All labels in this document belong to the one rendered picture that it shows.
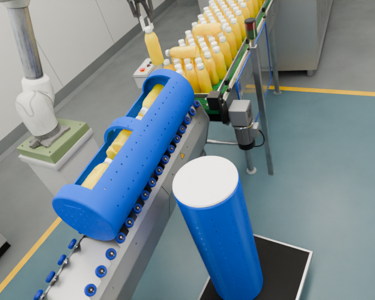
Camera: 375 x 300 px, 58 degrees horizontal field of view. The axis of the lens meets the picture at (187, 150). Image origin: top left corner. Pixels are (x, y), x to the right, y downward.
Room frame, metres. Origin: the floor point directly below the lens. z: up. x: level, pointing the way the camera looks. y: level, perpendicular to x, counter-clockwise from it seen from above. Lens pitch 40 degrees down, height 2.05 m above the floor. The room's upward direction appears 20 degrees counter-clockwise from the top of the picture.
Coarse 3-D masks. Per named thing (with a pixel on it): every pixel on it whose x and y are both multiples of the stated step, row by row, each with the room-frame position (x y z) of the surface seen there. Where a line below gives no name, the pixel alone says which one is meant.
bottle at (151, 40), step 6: (150, 36) 1.77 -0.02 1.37; (156, 36) 1.79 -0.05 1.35; (150, 42) 1.77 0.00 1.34; (156, 42) 1.77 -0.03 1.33; (150, 48) 1.77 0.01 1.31; (156, 48) 1.77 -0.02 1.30; (150, 54) 1.78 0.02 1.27; (156, 54) 1.77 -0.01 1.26; (156, 60) 1.77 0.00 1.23; (162, 60) 1.78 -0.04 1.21
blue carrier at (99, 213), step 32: (160, 96) 1.42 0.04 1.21; (192, 96) 1.54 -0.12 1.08; (128, 128) 1.24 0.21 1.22; (160, 128) 1.27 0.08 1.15; (96, 160) 1.26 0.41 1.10; (128, 160) 1.08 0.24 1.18; (64, 192) 0.96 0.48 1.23; (96, 192) 0.93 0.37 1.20; (128, 192) 0.97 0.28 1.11; (96, 224) 0.89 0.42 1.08
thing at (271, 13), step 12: (276, 0) 2.90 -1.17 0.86; (276, 12) 2.86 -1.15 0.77; (276, 60) 2.76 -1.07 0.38; (276, 72) 2.75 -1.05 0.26; (276, 84) 2.75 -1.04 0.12; (228, 96) 1.70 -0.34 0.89; (228, 108) 1.67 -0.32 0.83; (216, 120) 1.77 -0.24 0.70; (228, 120) 1.64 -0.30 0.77; (228, 144) 1.96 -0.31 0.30; (252, 168) 1.87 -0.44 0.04
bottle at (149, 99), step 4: (156, 84) 1.67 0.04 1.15; (160, 84) 1.66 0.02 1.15; (152, 88) 1.65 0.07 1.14; (156, 88) 1.62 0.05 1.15; (160, 88) 1.63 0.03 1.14; (152, 92) 1.59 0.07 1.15; (156, 92) 1.59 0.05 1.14; (148, 96) 1.57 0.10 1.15; (152, 96) 1.56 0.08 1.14; (156, 96) 1.57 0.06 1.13; (144, 100) 1.56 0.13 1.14; (148, 100) 1.54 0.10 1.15; (152, 100) 1.54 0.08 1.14; (144, 104) 1.53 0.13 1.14; (148, 104) 1.52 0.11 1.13; (148, 108) 1.50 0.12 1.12
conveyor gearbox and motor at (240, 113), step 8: (232, 104) 1.65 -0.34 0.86; (240, 104) 1.63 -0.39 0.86; (248, 104) 1.60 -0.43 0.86; (232, 112) 1.59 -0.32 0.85; (240, 112) 1.57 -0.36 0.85; (248, 112) 1.57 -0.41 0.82; (232, 120) 1.60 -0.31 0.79; (240, 120) 1.57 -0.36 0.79; (248, 120) 1.56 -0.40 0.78; (240, 128) 1.56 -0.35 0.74; (248, 128) 1.58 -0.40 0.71; (256, 128) 1.55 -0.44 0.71; (240, 136) 1.59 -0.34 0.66; (248, 136) 1.58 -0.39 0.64; (256, 136) 1.55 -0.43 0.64; (240, 144) 1.60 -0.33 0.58; (248, 144) 1.58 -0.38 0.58
